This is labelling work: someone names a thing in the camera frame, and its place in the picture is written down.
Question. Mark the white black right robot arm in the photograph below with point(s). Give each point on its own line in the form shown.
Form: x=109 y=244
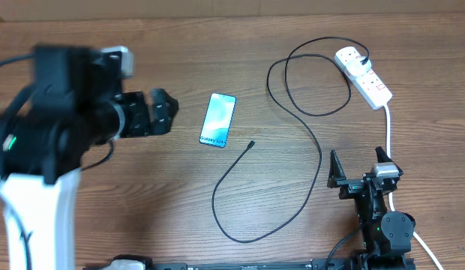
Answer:
x=386 y=234

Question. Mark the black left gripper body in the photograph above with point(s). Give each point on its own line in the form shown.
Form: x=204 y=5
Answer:
x=136 y=117

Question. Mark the blue screen smartphone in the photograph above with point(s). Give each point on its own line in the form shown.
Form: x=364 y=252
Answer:
x=218 y=117

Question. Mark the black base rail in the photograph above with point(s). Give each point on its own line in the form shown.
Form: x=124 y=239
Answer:
x=314 y=264

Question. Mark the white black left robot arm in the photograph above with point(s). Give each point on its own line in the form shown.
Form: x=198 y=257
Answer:
x=75 y=101

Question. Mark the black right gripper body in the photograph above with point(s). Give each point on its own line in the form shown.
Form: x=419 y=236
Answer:
x=350 y=187

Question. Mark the white power strip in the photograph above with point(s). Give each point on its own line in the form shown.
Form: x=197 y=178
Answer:
x=371 y=87

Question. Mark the white charger adapter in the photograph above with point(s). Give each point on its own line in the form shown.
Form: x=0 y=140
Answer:
x=358 y=67

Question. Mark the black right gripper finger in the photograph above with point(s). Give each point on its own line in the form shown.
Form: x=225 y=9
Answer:
x=382 y=156
x=336 y=177

